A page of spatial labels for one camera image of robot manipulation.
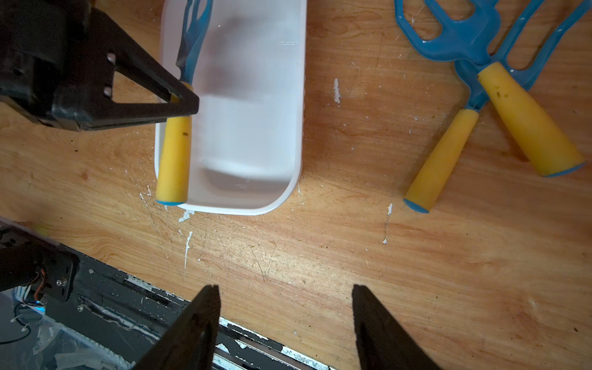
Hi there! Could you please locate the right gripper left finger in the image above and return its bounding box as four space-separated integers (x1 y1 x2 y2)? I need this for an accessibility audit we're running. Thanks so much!
134 285 221 369

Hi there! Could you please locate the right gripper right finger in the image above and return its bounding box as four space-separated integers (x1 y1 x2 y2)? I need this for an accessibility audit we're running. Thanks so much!
352 285 439 369

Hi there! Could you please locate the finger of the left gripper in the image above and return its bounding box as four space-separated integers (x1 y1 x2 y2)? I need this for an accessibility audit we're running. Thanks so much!
83 9 200 131

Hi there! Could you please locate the white plastic storage box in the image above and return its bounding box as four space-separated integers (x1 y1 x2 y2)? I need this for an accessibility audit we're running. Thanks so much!
182 1 307 216

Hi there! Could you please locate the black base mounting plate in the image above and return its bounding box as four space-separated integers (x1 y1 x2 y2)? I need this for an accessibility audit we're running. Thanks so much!
1 220 323 369

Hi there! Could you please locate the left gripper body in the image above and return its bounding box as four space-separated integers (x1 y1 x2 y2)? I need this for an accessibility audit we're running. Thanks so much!
1 1 116 131

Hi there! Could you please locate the blue fork rake yellow handle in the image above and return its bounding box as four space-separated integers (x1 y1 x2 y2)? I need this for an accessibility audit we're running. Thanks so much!
403 0 592 214

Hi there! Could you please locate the blue claw rake yellow handle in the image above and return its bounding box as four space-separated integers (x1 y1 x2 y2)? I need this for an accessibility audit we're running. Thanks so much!
394 0 587 178

